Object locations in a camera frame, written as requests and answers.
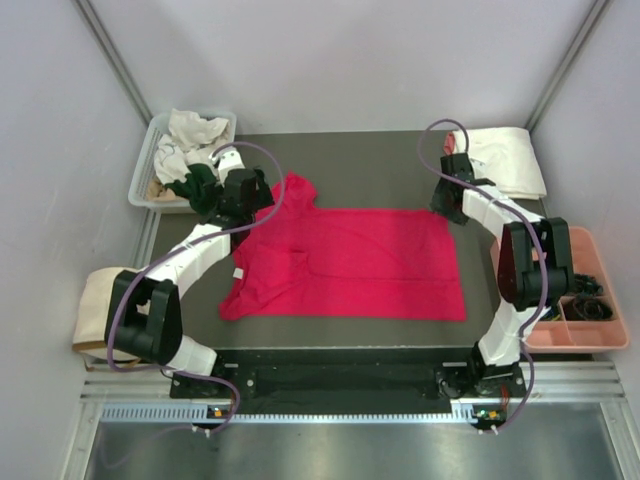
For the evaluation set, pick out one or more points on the dark rolled item front-right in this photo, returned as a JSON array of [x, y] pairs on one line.
[[587, 309]]

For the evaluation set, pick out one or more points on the dark rolled item front-left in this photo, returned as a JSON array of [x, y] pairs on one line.
[[553, 314]]

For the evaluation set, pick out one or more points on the tan shirt in basket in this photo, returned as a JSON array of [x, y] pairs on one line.
[[156, 192]]

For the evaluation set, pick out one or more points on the white printed crumpled shirt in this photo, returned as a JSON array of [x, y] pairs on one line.
[[173, 164]]

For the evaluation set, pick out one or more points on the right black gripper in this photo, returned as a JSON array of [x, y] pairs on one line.
[[437, 205]]

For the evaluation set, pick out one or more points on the cream fabric bear bag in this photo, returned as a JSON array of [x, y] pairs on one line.
[[88, 339]]

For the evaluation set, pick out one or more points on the white plastic laundry basket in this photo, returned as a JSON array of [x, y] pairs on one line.
[[144, 171]]

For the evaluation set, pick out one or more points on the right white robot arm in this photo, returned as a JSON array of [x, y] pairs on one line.
[[535, 266]]

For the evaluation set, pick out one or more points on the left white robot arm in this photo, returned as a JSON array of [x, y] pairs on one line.
[[144, 319]]

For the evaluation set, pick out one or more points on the dark green shirt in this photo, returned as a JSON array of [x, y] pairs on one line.
[[201, 188]]

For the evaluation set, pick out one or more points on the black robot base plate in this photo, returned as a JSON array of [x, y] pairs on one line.
[[361, 380]]

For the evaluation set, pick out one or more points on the dark rolled item back-right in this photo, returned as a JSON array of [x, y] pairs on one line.
[[586, 286]]

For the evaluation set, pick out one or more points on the pink divided plastic tray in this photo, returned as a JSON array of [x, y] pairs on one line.
[[568, 336]]

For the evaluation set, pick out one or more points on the folded pink t-shirt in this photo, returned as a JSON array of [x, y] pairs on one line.
[[450, 145]]

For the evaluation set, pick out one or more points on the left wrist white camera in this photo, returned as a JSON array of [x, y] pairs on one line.
[[226, 161]]

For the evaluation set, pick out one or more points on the folded cream t-shirt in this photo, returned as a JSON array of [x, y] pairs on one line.
[[506, 156]]

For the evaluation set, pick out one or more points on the cream crumpled shirt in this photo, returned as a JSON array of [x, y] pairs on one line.
[[190, 131]]

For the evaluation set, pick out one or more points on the grey slotted cable duct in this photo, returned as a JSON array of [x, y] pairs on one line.
[[207, 414]]

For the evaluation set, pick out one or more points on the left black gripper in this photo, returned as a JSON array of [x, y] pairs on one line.
[[262, 197]]

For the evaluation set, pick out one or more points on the red t-shirt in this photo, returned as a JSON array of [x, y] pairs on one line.
[[345, 262]]

